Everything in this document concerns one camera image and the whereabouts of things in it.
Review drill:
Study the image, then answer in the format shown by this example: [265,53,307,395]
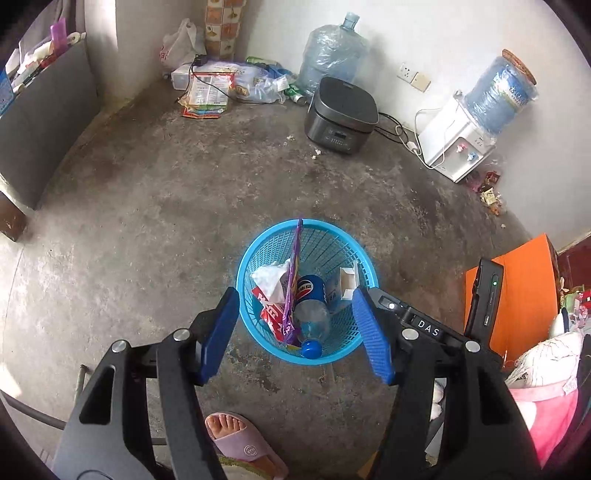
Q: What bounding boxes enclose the white lace cloth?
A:
[505,330,585,389]

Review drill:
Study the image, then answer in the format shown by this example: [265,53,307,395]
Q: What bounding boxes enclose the pink slipper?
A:
[207,412,290,480]

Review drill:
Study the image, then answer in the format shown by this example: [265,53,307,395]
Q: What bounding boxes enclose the clear plastic bottle blue cap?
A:
[292,274,334,360]

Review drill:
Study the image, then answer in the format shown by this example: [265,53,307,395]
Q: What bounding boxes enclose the dark grey rice cooker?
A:
[303,76,380,156]

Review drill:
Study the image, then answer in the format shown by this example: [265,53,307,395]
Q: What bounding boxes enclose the white water dispenser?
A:
[416,92,498,184]

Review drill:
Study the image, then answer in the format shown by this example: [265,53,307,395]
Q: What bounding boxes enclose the person's foot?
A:
[205,412,259,455]

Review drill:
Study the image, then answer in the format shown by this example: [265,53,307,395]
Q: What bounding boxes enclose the pink cloth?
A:
[505,382,581,468]

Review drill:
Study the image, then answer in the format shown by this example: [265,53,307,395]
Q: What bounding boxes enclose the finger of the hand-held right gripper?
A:
[368,287,410,329]

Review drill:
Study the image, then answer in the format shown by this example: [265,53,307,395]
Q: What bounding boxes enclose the small cardboard box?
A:
[329,261,362,315]

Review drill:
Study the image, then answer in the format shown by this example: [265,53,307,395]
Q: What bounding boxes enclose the empty blue water jug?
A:
[295,11,370,101]

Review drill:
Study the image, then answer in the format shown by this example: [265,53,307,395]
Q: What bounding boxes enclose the black power cable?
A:
[373,112,417,149]

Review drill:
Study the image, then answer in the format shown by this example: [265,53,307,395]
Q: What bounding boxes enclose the blue plastic mesh basket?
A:
[236,218,380,366]

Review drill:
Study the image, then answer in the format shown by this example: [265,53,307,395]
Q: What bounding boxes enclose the scattered snack wrappers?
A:
[465,167,505,219]

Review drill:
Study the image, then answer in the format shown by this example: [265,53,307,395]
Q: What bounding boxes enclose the blue dispenser water bottle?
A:
[462,48,539,138]

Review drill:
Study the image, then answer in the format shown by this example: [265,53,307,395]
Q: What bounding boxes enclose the grey cabinet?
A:
[0,41,101,210]

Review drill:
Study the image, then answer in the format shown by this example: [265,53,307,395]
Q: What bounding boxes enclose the printed paper packet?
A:
[178,73,232,121]

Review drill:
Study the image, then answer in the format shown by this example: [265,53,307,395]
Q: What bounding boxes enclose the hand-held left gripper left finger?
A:
[52,286,241,480]

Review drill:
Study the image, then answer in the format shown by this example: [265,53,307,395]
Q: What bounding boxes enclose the purple yellow snack wrapper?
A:
[281,218,306,346]

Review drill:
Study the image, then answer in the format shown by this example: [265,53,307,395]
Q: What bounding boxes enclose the orange box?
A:
[464,233,560,366]

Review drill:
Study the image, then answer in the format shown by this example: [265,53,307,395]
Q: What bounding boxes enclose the red and white plastic bag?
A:
[252,286,296,343]

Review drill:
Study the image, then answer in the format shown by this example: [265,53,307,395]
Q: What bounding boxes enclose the pile of clear plastic bags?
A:
[230,56,302,105]

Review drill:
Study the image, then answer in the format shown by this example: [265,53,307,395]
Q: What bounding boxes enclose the white cable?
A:
[412,107,445,162]

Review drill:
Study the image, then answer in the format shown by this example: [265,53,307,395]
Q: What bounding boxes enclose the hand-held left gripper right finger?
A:
[352,286,541,480]

